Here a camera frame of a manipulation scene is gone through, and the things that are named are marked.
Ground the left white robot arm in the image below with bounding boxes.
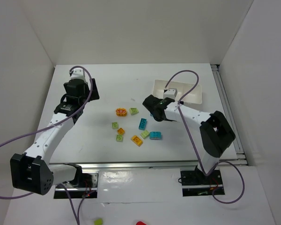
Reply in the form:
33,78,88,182
10,66,99,195

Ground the orange round lego piece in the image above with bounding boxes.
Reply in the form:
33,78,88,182
115,108,127,117

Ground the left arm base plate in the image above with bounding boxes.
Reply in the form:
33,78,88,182
62,171,99,199

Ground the tall blue lego brick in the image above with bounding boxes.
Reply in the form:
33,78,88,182
139,118,147,130

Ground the small orange lego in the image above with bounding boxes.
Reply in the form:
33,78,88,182
117,128,125,135

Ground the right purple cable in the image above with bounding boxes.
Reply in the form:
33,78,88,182
164,69,245,204

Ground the white divided container tray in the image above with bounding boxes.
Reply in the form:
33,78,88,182
152,80,202,104

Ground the green lego outside foreground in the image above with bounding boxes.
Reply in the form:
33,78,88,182
94,218,103,225

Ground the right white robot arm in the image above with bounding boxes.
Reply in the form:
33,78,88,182
142,89,236,177

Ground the purple cable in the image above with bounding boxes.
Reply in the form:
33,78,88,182
164,69,245,204
0,66,95,225

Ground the aluminium rail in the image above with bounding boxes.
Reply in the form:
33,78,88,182
210,64,248,165
60,160,200,170

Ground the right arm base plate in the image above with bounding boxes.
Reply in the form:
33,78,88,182
178,170,225,197

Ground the red object at edge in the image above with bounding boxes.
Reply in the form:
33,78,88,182
136,221,147,225

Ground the green lego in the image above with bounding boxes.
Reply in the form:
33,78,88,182
112,122,119,129
140,130,150,139
116,135,123,142
129,108,139,115

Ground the aluminium rail front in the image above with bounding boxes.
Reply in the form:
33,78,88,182
60,160,200,170

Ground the orange lego slanted brick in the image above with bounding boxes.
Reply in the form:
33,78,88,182
131,135,143,147

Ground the aluminium rail right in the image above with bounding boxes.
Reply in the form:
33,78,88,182
210,64,248,165

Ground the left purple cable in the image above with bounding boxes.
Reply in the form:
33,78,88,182
0,66,95,225

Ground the blue lego brick wide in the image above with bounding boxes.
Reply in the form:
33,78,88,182
149,132,162,140

